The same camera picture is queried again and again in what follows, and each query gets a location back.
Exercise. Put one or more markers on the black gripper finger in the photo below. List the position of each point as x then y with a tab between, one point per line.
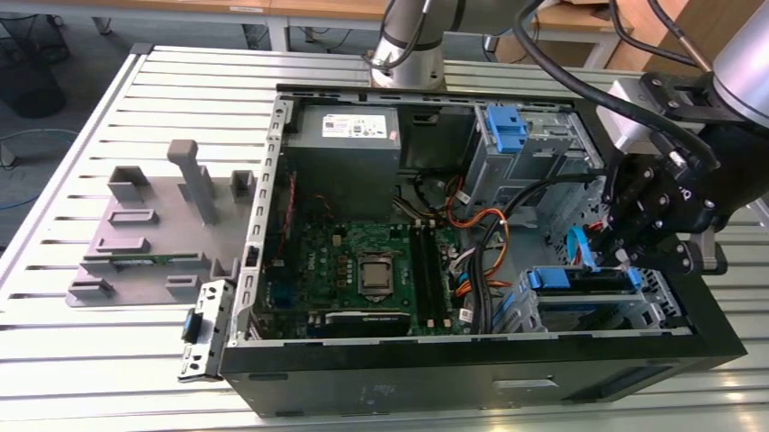
645	198
678	254

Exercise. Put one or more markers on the hard disk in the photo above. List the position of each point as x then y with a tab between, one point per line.
548	281

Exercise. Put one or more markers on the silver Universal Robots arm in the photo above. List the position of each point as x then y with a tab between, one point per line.
414	67

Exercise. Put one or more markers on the grey metal disk bay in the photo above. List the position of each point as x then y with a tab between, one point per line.
589	298

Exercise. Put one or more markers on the grey optical drive cage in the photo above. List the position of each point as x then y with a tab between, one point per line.
488	175

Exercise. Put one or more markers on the blue drive bay latch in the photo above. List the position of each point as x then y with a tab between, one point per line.
507	130

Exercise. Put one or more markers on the black RAM slot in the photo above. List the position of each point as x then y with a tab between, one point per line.
423	274
439	274

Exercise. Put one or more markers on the wooden cabinet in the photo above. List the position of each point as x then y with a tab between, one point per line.
714	13

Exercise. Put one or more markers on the wooden desk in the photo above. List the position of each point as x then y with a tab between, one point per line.
570	22

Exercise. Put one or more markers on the silver CPU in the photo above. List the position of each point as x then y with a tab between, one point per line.
375	274

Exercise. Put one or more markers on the CPU socket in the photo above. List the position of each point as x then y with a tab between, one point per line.
375	297

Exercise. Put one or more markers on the grey power supply unit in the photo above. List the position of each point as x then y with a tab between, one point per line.
342	180

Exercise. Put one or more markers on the black PC case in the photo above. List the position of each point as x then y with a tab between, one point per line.
420	382

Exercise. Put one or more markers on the black graphics card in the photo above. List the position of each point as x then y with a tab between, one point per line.
366	321

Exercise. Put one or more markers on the green motherboard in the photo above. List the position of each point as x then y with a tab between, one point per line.
324	243

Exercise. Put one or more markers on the green RAM stick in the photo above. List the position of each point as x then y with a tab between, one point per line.
156	259

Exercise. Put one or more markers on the grey parts rack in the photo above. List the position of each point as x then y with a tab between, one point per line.
137	292

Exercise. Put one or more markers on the black round bin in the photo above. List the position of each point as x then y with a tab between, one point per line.
36	96

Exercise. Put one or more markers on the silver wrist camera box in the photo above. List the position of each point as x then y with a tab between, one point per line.
630	141

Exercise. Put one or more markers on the black wrist mount bracket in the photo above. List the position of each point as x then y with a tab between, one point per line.
654	85

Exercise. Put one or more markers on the metal expansion slot bracket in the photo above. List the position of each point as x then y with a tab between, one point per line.
212	324

